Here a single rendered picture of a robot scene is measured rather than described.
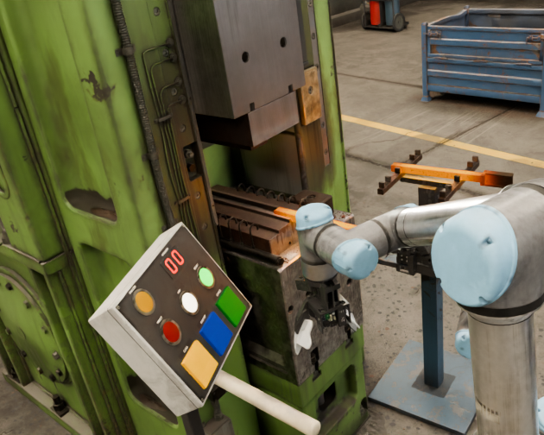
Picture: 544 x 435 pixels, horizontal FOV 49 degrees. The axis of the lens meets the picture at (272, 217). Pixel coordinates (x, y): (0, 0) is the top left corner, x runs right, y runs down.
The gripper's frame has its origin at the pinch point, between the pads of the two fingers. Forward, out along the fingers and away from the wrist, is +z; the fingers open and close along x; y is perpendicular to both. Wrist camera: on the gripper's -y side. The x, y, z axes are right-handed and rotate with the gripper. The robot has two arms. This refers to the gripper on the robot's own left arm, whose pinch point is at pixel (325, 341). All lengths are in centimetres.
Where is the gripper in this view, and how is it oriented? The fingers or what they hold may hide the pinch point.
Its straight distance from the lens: 140.7
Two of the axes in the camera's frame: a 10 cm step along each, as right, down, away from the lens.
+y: 3.9, 3.8, -8.4
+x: 9.1, -3.0, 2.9
